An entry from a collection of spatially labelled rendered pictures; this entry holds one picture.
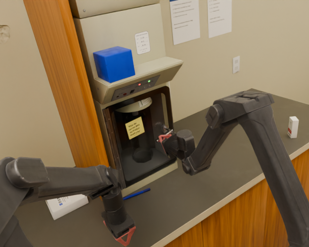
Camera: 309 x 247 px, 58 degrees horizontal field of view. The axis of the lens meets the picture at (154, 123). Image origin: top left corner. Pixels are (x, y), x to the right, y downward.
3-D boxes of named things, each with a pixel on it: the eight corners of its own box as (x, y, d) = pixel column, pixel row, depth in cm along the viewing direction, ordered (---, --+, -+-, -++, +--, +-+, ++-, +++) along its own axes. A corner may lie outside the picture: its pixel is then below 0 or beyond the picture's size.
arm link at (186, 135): (188, 176, 99) (209, 167, 102) (185, 149, 94) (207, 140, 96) (172, 159, 109) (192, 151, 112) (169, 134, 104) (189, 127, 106)
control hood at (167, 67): (99, 103, 105) (92, 78, 100) (168, 79, 119) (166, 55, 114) (112, 112, 96) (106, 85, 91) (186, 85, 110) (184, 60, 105)
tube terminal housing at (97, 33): (99, 172, 146) (57, 16, 110) (151, 148, 160) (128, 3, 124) (121, 198, 127) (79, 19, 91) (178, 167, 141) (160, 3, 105)
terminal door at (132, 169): (121, 188, 124) (103, 108, 106) (176, 160, 138) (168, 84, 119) (122, 189, 124) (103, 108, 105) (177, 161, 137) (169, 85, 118)
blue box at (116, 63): (97, 77, 100) (91, 52, 96) (122, 69, 104) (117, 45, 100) (110, 83, 92) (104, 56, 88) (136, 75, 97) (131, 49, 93)
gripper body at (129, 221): (119, 207, 89) (115, 189, 86) (136, 226, 82) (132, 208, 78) (101, 217, 87) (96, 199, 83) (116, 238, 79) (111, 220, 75)
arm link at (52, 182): (-45, 226, 37) (23, 189, 36) (-57, 186, 38) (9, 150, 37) (89, 197, 79) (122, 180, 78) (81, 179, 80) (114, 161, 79)
